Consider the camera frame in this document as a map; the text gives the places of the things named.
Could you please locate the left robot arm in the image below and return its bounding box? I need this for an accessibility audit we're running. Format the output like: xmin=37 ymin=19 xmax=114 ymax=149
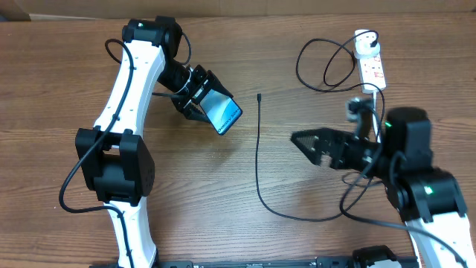
xmin=75 ymin=16 xmax=242 ymax=267

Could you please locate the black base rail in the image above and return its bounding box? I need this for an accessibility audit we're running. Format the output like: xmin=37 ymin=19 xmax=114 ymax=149
xmin=89 ymin=245 xmax=421 ymax=268

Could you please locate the white power strip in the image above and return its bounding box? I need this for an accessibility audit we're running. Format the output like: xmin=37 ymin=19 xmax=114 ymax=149
xmin=354 ymin=29 xmax=386 ymax=94

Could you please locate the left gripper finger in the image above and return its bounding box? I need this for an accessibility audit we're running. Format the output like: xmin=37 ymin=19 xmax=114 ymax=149
xmin=208 ymin=70 xmax=234 ymax=98
xmin=181 ymin=103 xmax=210 ymax=124

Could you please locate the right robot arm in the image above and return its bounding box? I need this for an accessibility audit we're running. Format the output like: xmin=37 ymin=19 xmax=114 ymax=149
xmin=291 ymin=107 xmax=475 ymax=267

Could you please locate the white power strip cord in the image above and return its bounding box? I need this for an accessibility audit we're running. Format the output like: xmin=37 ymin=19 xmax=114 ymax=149
xmin=371 ymin=91 xmax=384 ymax=144

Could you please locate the white charger adapter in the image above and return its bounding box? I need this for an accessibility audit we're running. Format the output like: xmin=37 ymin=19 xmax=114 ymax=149
xmin=354 ymin=31 xmax=381 ymax=60

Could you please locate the black charger cable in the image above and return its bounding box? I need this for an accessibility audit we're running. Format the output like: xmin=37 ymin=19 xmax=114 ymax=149
xmin=254 ymin=30 xmax=386 ymax=223

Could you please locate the Galaxy smartphone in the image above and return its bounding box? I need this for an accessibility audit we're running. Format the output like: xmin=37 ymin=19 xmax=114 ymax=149
xmin=199 ymin=89 xmax=242 ymax=135

